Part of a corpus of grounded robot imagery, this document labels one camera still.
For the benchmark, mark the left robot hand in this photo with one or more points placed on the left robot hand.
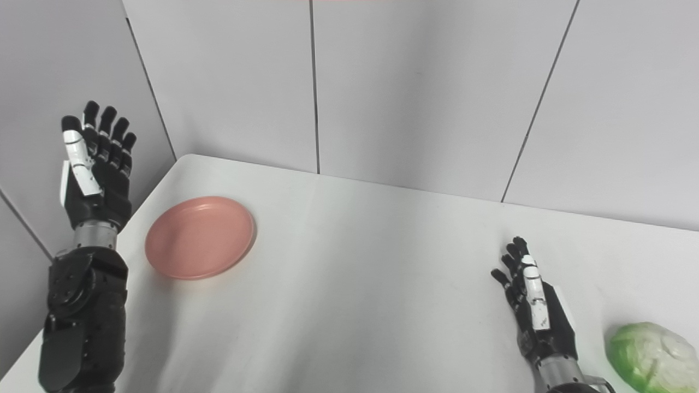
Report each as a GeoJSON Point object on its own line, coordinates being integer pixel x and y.
{"type": "Point", "coordinates": [101, 180]}

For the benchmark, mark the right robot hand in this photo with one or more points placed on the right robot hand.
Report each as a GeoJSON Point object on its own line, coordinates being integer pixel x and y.
{"type": "Point", "coordinates": [540, 322]}

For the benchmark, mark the pink plate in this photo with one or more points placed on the pink plate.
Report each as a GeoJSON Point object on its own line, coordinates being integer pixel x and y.
{"type": "Point", "coordinates": [200, 238]}

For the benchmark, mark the green cabbage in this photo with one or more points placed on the green cabbage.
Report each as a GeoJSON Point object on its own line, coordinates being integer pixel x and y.
{"type": "Point", "coordinates": [652, 357]}

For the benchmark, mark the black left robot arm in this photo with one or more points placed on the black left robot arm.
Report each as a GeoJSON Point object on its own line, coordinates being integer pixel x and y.
{"type": "Point", "coordinates": [82, 311]}

